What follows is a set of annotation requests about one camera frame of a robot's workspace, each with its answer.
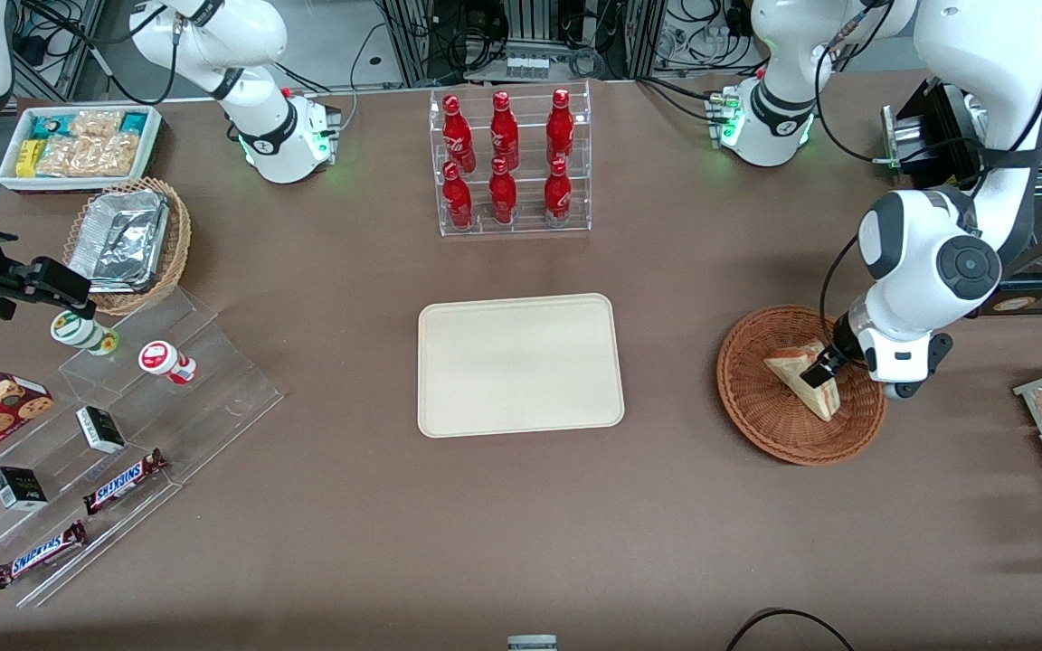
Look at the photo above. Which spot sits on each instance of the black hot food display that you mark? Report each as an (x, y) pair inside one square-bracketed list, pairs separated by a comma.
[(928, 127)]

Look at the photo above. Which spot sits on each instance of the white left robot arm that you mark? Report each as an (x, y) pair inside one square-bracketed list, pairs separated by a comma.
[(964, 262)]

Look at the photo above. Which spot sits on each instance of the cream plastic tray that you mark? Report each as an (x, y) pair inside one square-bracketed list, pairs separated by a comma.
[(521, 366)]

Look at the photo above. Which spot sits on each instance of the small grey device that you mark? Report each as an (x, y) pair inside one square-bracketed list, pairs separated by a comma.
[(532, 644)]

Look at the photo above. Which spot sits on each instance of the yellow snack packet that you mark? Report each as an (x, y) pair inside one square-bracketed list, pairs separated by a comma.
[(27, 158)]

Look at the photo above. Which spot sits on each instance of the background equipment rack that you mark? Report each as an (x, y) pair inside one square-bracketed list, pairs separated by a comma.
[(530, 27)]

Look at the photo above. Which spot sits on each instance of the green lid sunflower jar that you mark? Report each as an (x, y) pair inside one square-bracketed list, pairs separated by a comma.
[(78, 330)]

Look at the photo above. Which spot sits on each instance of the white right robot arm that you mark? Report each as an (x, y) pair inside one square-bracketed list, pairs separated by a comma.
[(259, 136)]

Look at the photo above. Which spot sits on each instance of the silver foil pack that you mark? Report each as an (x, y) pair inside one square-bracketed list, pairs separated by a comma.
[(118, 249), (127, 201)]

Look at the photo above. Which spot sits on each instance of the clear acrylic bottle rack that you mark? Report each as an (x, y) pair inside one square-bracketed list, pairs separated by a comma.
[(530, 231)]

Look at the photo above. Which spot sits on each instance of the Snickers chocolate bar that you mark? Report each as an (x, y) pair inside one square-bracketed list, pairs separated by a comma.
[(37, 553), (123, 481)]

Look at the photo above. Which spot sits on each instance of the red lid white jar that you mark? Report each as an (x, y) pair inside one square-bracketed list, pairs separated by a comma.
[(159, 357)]

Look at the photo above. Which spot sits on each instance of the light wicker basket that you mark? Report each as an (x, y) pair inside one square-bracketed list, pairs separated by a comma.
[(173, 253)]

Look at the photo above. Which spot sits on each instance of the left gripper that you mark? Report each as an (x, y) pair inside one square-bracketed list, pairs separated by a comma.
[(841, 347)]

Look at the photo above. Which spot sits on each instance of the round brown wicker basket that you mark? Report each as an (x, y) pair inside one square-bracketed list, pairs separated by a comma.
[(774, 425)]

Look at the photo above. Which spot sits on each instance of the red cola bottle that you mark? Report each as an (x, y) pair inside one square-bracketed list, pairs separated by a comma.
[(558, 194), (503, 194), (456, 131), (504, 127), (560, 122), (458, 199)]

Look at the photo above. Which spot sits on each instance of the small black carton box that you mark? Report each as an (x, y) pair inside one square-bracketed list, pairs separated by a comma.
[(19, 488), (100, 429)]

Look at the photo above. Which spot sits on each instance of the triangle sandwich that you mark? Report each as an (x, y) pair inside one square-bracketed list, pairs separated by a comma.
[(788, 366)]

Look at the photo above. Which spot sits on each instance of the clear cracker bag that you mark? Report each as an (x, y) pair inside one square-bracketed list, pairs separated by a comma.
[(87, 155), (96, 123)]

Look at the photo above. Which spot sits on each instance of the clear acrylic tiered shelf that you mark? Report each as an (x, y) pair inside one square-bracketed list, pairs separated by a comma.
[(213, 398)]

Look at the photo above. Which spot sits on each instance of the white power strip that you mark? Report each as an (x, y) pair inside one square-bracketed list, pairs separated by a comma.
[(526, 67)]

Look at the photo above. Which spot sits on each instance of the teal snack packet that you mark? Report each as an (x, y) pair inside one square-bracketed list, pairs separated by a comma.
[(49, 125), (134, 121)]

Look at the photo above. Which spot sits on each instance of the white rectangular snack bin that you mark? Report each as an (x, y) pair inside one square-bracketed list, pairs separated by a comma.
[(78, 185)]

